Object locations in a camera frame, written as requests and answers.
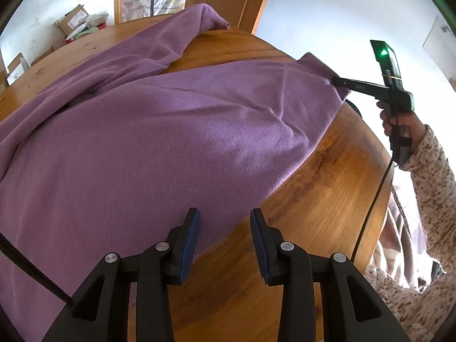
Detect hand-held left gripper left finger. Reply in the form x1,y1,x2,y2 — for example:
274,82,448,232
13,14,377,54
43,207,201,342

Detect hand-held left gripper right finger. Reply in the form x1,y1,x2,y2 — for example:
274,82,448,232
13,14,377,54
250,208,410,342

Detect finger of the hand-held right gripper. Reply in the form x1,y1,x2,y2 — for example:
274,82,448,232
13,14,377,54
331,76,389,96

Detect purple fleece garment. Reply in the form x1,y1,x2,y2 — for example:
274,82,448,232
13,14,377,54
0,3,352,332

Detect person's right forearm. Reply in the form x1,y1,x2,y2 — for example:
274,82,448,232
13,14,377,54
398,125,456,272

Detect person's right hand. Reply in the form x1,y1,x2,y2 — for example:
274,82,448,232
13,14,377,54
377,101,429,147

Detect person's pink plush pants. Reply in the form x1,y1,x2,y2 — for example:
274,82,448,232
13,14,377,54
378,184,429,290

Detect person's floral jacket torso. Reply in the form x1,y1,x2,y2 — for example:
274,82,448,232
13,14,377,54
363,263,456,342

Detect closed brown cardboard box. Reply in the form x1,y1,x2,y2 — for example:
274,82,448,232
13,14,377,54
30,45,56,67

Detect pile of white green packets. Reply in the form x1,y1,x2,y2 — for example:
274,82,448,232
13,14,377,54
65,12,109,42

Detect open white box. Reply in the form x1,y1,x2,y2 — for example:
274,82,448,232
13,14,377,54
6,52,30,83

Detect open labelled cardboard box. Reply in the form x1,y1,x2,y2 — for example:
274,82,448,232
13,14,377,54
53,4,89,38

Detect white wall panel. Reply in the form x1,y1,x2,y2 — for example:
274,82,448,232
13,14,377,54
422,15,456,92

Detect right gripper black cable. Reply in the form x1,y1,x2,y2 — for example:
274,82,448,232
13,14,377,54
350,155,397,261

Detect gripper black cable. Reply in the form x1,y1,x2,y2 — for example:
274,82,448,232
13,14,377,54
350,155,397,261
0,233,76,308

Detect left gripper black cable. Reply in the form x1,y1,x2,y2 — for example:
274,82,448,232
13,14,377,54
0,233,76,308

